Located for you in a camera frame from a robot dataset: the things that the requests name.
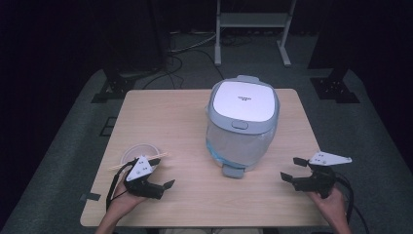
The grey tape strip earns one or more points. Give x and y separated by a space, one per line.
90 197

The person's left hand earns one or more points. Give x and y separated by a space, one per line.
123 201

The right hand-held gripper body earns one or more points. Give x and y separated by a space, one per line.
319 182

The person's right hand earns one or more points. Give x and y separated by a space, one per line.
332 208

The blue translucent trash bag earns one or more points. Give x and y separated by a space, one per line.
237 146

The white metal stand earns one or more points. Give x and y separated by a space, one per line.
253 19

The clear plastic cup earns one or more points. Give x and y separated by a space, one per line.
138 152

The black stand base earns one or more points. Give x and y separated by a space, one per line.
113 89
334 87

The black floor outlet frame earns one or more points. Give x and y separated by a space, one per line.
108 126

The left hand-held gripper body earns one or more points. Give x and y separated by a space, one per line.
140 169

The wooden disposable chopsticks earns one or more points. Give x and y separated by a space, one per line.
162 155

